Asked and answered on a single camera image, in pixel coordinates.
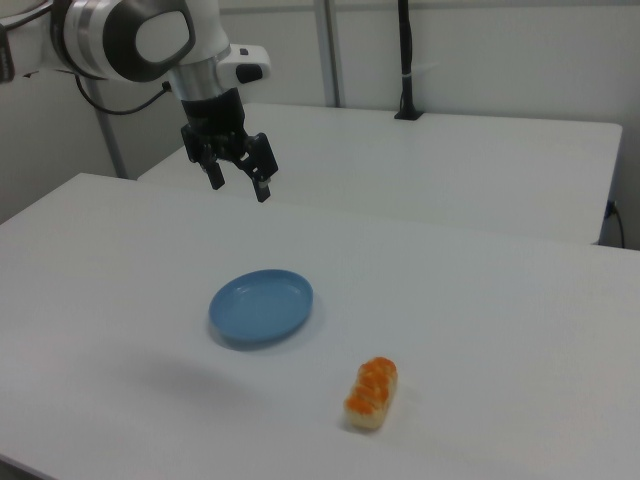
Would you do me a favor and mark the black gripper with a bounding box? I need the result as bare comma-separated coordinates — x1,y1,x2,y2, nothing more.
180,88,280,204

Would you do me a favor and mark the bread with orange topping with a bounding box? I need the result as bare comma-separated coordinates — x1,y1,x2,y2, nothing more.
341,356,401,430

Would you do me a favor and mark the blue round plate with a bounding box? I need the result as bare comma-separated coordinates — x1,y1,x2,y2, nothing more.
207,268,315,352

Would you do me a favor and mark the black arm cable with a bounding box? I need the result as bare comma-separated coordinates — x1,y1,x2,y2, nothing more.
74,74,174,117

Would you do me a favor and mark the black camera pole stand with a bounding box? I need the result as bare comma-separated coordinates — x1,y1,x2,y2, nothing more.
393,0,426,122

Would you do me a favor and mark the black cable at table edge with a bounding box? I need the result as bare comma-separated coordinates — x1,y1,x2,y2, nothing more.
605,199,627,248

